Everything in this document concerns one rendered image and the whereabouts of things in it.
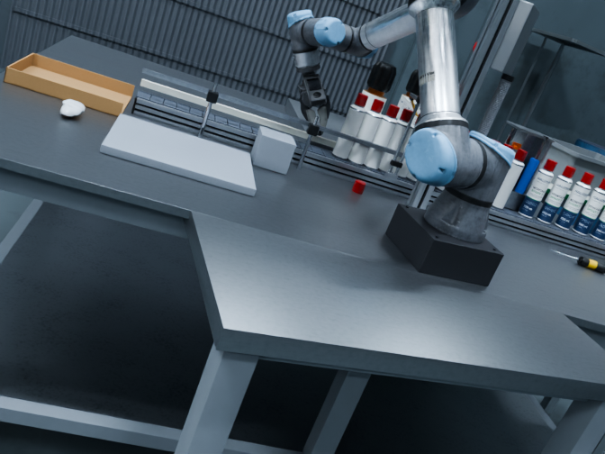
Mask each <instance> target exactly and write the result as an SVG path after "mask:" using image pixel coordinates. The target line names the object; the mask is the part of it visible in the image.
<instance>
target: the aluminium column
mask: <svg viewBox="0 0 605 454"><path fill-rule="evenodd" d="M518 4H519V0H496V1H495V3H494V5H493V8H492V10H491V13H490V15H489V17H488V19H487V22H486V24H485V26H484V27H483V31H482V33H481V36H480V38H479V40H478V42H477V44H476V46H475V48H474V52H473V54H472V56H471V58H470V60H469V62H468V64H467V67H466V69H465V72H464V75H463V76H462V78H461V80H460V83H459V98H460V113H461V116H462V117H463V118H465V119H466V117H467V115H468V114H469V112H470V110H471V107H472V105H473V103H474V100H475V98H476V96H477V94H478V92H479V90H480V87H481V85H482V83H483V80H484V78H485V76H486V74H487V72H488V69H489V67H490V66H491V64H492V60H493V58H494V56H495V54H496V52H497V49H498V48H499V46H500V44H501V40H502V38H503V36H504V34H505V32H506V30H507V28H508V26H509V24H510V20H511V18H512V16H513V15H514V13H515V10H516V8H517V6H518ZM434 189H435V186H430V185H428V184H425V183H421V182H420V181H419V180H417V181H416V183H415V185H414V187H413V189H412V191H411V195H410V197H409V199H408V201H407V203H406V205H408V206H412V207H416V208H420V209H424V210H425V209H426V207H427V204H428V202H429V199H430V198H431V195H432V193H433V191H434Z"/></svg>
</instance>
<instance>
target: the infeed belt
mask: <svg viewBox="0 0 605 454"><path fill-rule="evenodd" d="M136 97H139V98H142V99H145V100H148V101H150V102H153V103H157V104H162V105H164V106H167V107H170V108H173V109H177V110H179V111H182V112H185V113H188V114H193V115H196V116H199V117H202V118H204V115H205V111H203V110H200V109H197V108H193V107H190V106H188V105H185V104H180V103H178V102H174V101H171V100H168V99H165V98H163V97H160V96H157V95H151V94H149V93H146V92H143V91H139V93H138V94H137V95H136ZM164 99H165V101H164ZM208 120H211V121H214V122H217V123H221V124H224V125H228V126H230V127H233V128H236V129H239V130H242V131H244V132H250V133H253V134H256V135H257V132H258V128H256V127H253V126H250V125H247V124H245V123H239V122H236V121H233V120H231V119H227V118H225V117H222V116H219V115H215V117H214V114H213V113H210V114H209V117H208ZM294 141H295V144H296V148H299V149H302V150H303V148H304V146H305V143H303V142H300V141H296V140H294ZM307 151H309V152H312V153H315V154H319V155H322V156H324V157H327V158H330V159H335V160H338V161H341V162H344V163H347V164H349V165H353V166H356V167H359V168H363V169H366V170H370V171H373V172H375V173H378V174H381V175H385V173H384V172H382V171H380V170H372V169H370V168H366V167H365V166H358V165H356V164H353V163H351V162H349V161H348V160H343V159H338V158H336V157H334V156H333V155H332V152H331V151H329V150H324V149H321V148H318V147H315V146H312V145H309V148H308V150H307ZM397 179H398V180H401V181H403V182H407V183H410V184H413V185H415V183H414V182H411V181H410V180H408V179H407V178H399V177H397ZM491 209H492V210H495V211H498V212H501V213H505V214H508V215H511V216H515V217H518V218H520V219H523V220H526V221H529V222H534V223H537V224H540V225H543V226H546V227H549V228H552V229H555V230H558V231H560V232H566V233H569V234H572V235H574V236H577V237H580V238H583V239H586V240H589V241H594V242H597V243H599V244H603V245H605V241H604V242H600V241H596V240H595V239H593V238H592V237H590V234H589V233H588V234H587V236H586V237H583V236H581V235H579V234H577V233H575V232H573V231H572V228H570V229H569V231H564V230H562V229H559V228H557V227H556V226H554V222H551V224H550V225H546V224H543V223H541V222H539V221H538V220H536V217H535V216H533V217H532V219H531V220H530V219H527V218H525V217H522V216H520V215H519V214H518V211H515V210H512V209H510V208H507V207H503V210H499V209H496V208H494V207H491Z"/></svg>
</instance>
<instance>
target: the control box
mask: <svg viewBox="0 0 605 454"><path fill-rule="evenodd" d="M538 16H539V11H538V9H537V8H536V7H535V5H534V4H532V3H530V2H527V1H524V0H519V4H518V6H517V8H516V10H515V13H514V15H513V16H512V18H511V20H510V24H509V26H508V28H507V30H506V32H505V34H504V36H503V38H502V40H501V44H500V46H499V48H498V49H497V52H496V54H495V56H494V58H493V60H492V64H491V66H490V68H492V69H495V70H497V71H500V72H502V73H504V74H507V75H511V73H512V71H513V69H514V68H515V65H516V63H517V61H518V59H519V56H520V54H521V52H522V50H523V48H524V46H525V44H526V42H527V40H528V36H529V35H530V33H531V31H532V29H533V27H534V24H535V22H536V20H537V18H538Z"/></svg>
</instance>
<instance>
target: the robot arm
mask: <svg viewBox="0 0 605 454"><path fill-rule="evenodd" d="M478 1H479V0H408V4H406V5H403V6H401V7H399V8H397V9H395V10H393V11H391V12H390V13H388V14H384V15H382V16H380V17H378V18H376V19H374V20H373V21H371V22H369V23H366V24H364V25H362V26H359V27H357V28H355V27H352V26H349V25H346V24H344V23H342V21H341V20H340V19H338V18H333V17H324V18H313V16H312V11H311V10H301V11H297V12H293V13H290V14H288V15H287V22H288V30H289V34H290V39H291V44H292V50H293V55H294V57H292V60H294V63H295V66H296V71H297V73H302V85H299V86H298V88H299V93H300V98H301V100H300V103H301V112H302V115H303V116H304V118H305V119H306V121H308V122H311V123H313V121H314V119H315V116H316V113H315V111H314V110H312V109H311V108H312V107H313V106H317V105H319V106H320V108H319V109H318V110H317V111H318V115H319V116H320V120H319V123H320V125H321V126H324V127H326V125H327V122H328V119H329V115H330V100H329V95H326V94H325V91H326V89H325V88H324V87H323V84H322V83H321V79H320V75H319V74H315V72H314V71H315V70H318V69H320V68H321V66H320V54H319V49H318V46H322V47H325V48H329V49H332V50H337V51H340V52H344V53H347V54H350V55H353V56H355V57H357V58H363V59H370V58H372V57H373V56H374V54H376V52H377V50H378V48H380V47H382V46H384V45H386V44H388V43H391V42H393V41H397V40H399V39H401V38H403V37H405V36H408V35H410V34H412V33H415V32H416V38H417V54H418V70H419V86H420V117H421V119H420V121H419V122H418V123H417V124H416V126H415V128H414V130H415V132H414V133H413V134H412V136H411V137H410V138H409V144H407V145H406V150H405V160H406V165H407V168H408V170H409V171H410V173H411V174H412V175H413V176H414V177H415V178H416V179H417V180H419V181H420V182H421V183H425V184H428V185H430V186H444V187H445V188H444V190H443V192H442V193H441V194H440V195H439V196H438V197H437V198H436V199H435V201H434V202H433V203H432V204H431V205H430V206H429V207H428V209H427V211H426V212H425V214H424V219H425V220H426V222H427V223H429V224H430V225H431V226H433V227H434V228H436V229H437V230H439V231H441V232H443V233H445V234H446V235H448V236H451V237H453V238H456V239H458V240H461V241H466V242H470V243H482V242H483V240H484V238H485V236H486V233H487V226H488V220H489V212H490V209H491V207H492V204H493V202H494V200H495V198H496V195H497V194H498V192H499V190H500V188H501V185H502V183H503V181H504V179H505V177H506V176H507V174H508V172H509V169H511V164H512V162H513V160H514V158H515V153H514V151H513V150H512V149H510V148H508V147H506V146H504V145H502V144H500V143H499V142H497V141H494V140H492V139H490V138H488V137H486V136H484V135H482V134H481V133H479V132H475V131H470V132H469V126H468V121H467V120H466V119H465V118H463V117H462V116H461V113H460V98H459V85H458V71H457V56H456V30H455V20H457V19H459V18H461V17H463V16H464V15H466V14H468V13H469V12H470V11H471V10H473V8H474V7H475V6H476V4H477V3H478Z"/></svg>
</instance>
